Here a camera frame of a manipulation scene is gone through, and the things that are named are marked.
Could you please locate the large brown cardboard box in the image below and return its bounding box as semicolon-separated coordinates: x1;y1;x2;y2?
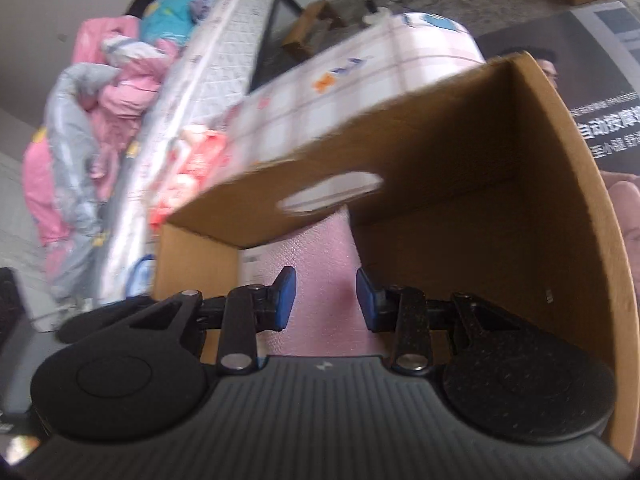
152;51;640;466

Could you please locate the teal cloth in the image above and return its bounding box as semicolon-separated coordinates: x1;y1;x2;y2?
140;0;201;46

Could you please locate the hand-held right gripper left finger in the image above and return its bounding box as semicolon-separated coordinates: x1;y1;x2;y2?
127;266;298;376

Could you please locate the brown wooden nightstand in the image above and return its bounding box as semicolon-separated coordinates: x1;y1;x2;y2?
282;0;351;61

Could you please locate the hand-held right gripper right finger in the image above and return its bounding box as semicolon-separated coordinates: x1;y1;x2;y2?
355;268;506;376

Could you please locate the plaid flower print bed sheet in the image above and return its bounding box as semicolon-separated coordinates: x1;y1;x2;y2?
220;10;486;213

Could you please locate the pink foam sheet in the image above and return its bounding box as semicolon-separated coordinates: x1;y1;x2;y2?
240;207;401;361

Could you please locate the pink and grey quilt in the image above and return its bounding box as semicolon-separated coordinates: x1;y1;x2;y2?
22;15;181;296

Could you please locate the red wet wipes pack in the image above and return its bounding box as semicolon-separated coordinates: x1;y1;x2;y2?
147;127;236;226

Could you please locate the wall poster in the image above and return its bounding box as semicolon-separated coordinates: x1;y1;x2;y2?
475;2;640;271

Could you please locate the white quilted mattress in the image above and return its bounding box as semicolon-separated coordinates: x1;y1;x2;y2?
95;0;281;306

